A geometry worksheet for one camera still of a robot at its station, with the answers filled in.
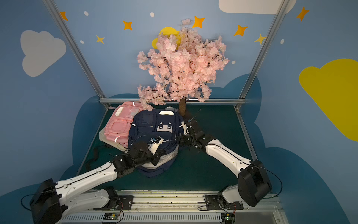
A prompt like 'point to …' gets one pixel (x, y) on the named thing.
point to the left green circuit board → (111, 216)
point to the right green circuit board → (228, 218)
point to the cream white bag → (103, 138)
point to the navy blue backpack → (146, 125)
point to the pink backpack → (118, 124)
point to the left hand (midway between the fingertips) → (165, 149)
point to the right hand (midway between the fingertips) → (179, 136)
